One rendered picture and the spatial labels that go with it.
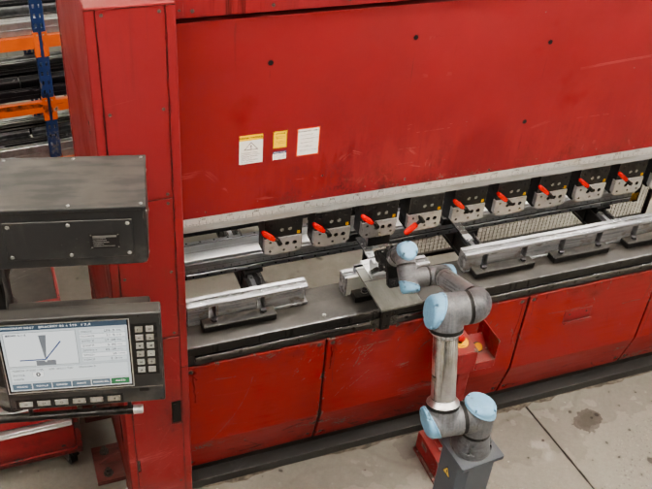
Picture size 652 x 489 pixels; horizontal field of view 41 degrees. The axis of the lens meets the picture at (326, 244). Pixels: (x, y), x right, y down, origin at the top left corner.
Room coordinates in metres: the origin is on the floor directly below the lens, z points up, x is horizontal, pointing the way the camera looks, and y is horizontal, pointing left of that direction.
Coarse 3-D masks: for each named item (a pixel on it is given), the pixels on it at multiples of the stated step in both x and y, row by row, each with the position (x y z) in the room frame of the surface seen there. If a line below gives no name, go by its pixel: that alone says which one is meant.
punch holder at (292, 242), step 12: (300, 216) 2.65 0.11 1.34; (264, 228) 2.60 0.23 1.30; (276, 228) 2.62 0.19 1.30; (288, 228) 2.64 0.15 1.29; (300, 228) 2.65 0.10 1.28; (264, 240) 2.60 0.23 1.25; (288, 240) 2.63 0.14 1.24; (300, 240) 2.65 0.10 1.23; (264, 252) 2.60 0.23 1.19; (276, 252) 2.61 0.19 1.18
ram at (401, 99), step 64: (448, 0) 2.86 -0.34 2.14; (512, 0) 2.96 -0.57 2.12; (576, 0) 3.07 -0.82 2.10; (640, 0) 3.18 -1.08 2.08; (192, 64) 2.49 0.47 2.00; (256, 64) 2.58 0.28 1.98; (320, 64) 2.67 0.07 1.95; (384, 64) 2.77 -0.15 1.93; (448, 64) 2.87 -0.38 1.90; (512, 64) 2.98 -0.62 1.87; (576, 64) 3.10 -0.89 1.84; (640, 64) 3.22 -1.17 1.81; (192, 128) 2.49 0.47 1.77; (256, 128) 2.58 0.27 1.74; (320, 128) 2.68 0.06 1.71; (384, 128) 2.78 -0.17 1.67; (448, 128) 2.89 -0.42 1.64; (512, 128) 3.01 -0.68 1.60; (576, 128) 3.13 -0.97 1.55; (640, 128) 3.27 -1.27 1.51; (192, 192) 2.49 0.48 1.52; (256, 192) 2.58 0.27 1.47; (320, 192) 2.69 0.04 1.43
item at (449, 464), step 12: (444, 444) 2.10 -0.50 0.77; (492, 444) 2.12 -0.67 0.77; (444, 456) 2.10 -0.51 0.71; (456, 456) 2.05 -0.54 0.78; (492, 456) 2.06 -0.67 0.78; (444, 468) 2.08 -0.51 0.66; (456, 468) 2.03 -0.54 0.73; (468, 468) 2.00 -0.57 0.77; (480, 468) 2.04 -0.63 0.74; (444, 480) 2.07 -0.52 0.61; (456, 480) 2.02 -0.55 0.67; (468, 480) 2.02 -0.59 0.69; (480, 480) 2.05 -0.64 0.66
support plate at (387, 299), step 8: (360, 272) 2.77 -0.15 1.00; (376, 280) 2.72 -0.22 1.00; (384, 280) 2.73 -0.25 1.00; (368, 288) 2.67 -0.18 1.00; (376, 288) 2.68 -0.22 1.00; (384, 288) 2.68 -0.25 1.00; (392, 288) 2.68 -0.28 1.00; (376, 296) 2.63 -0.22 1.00; (384, 296) 2.63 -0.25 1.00; (392, 296) 2.64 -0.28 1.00; (400, 296) 2.64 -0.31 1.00; (408, 296) 2.65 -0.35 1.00; (416, 296) 2.65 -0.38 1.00; (376, 304) 2.59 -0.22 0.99; (384, 304) 2.59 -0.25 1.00; (392, 304) 2.59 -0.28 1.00; (400, 304) 2.59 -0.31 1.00; (408, 304) 2.60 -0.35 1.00; (416, 304) 2.61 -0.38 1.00
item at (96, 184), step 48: (0, 192) 1.79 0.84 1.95; (48, 192) 1.81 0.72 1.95; (96, 192) 1.83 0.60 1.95; (144, 192) 1.85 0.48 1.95; (0, 240) 1.72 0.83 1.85; (48, 240) 1.74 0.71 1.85; (96, 240) 1.77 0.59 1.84; (144, 240) 1.80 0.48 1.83; (0, 288) 1.81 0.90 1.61; (0, 384) 1.79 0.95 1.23
